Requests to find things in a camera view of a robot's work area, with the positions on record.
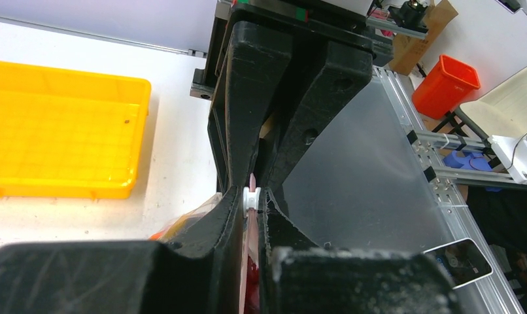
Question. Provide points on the clear acrylic side panel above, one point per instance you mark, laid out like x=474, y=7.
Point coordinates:
x=359, y=185

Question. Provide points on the black smartphone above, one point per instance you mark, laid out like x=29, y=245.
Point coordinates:
x=462, y=260

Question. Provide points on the blue plastic part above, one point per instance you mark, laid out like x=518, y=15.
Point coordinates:
x=467, y=160

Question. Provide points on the beige chair seat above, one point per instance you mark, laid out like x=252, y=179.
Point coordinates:
x=501, y=111

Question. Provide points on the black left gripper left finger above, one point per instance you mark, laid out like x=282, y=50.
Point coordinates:
x=92, y=277

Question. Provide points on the orange plastic bin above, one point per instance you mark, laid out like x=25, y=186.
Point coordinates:
x=446, y=85

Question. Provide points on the clear zip top bag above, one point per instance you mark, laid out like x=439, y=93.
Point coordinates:
x=246, y=242

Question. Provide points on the aluminium frame rail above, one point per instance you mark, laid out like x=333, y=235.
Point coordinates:
x=493, y=293
x=189, y=52

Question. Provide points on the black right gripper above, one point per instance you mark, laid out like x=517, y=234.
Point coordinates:
x=276, y=74

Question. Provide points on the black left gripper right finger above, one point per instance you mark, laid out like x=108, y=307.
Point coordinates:
x=299, y=276

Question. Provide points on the yellow plastic tray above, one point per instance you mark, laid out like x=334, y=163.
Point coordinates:
x=70, y=134

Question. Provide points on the aluminium frame rail right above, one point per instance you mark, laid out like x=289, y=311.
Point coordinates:
x=493, y=293

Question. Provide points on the aluminium frame rail back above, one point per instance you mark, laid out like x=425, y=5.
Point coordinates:
x=189, y=52

